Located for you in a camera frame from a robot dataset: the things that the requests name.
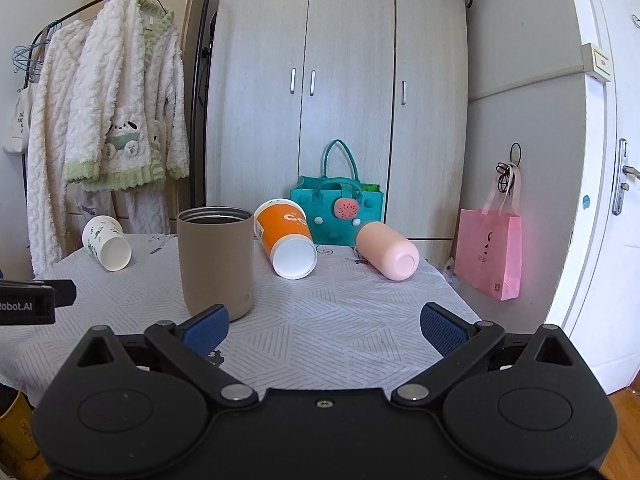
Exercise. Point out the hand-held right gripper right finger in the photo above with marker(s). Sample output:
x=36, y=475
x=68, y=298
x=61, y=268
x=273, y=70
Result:
x=442, y=330

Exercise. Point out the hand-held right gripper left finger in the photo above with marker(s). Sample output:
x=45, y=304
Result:
x=207, y=327

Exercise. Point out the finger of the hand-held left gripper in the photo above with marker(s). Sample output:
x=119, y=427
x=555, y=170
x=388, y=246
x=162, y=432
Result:
x=64, y=293

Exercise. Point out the orange paper cup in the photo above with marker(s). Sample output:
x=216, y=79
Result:
x=282, y=232

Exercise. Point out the white green-print paper cup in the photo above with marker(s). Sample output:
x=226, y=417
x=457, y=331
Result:
x=102, y=240

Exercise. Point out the clear plastic bag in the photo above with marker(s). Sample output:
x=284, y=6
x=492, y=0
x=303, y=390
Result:
x=448, y=267

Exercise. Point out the taupe metal tumbler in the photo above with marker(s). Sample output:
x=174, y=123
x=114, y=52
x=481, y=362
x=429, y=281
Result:
x=215, y=260

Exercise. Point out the pink paper bag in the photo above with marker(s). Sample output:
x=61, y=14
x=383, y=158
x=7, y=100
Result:
x=490, y=255

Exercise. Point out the pink bottle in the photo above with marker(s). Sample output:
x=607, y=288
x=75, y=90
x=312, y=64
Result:
x=382, y=247

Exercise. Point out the white patterned tablecloth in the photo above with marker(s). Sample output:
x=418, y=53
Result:
x=325, y=320

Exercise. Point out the yellow bucket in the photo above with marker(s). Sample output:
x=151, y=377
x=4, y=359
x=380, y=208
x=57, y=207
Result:
x=15, y=425

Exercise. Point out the teal felt handbag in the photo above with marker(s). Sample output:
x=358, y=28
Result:
x=320, y=210

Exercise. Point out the white fleece robe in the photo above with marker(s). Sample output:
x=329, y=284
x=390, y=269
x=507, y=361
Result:
x=50, y=120

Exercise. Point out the white door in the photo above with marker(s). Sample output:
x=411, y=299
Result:
x=610, y=270

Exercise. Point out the white tote bag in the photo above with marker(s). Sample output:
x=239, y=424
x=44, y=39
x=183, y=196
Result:
x=17, y=120

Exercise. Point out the blue round sticker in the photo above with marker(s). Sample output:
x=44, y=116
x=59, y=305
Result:
x=586, y=202

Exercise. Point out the white green-trim fleece jacket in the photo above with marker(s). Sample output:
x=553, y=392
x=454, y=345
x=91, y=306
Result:
x=125, y=85

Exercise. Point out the light wood wardrobe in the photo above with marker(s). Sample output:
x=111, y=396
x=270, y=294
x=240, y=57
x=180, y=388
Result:
x=350, y=35

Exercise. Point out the black metal clothes rack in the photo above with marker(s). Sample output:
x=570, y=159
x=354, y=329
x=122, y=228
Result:
x=207, y=10

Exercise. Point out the white wall switch box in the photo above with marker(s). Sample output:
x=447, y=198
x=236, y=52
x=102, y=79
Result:
x=597, y=62

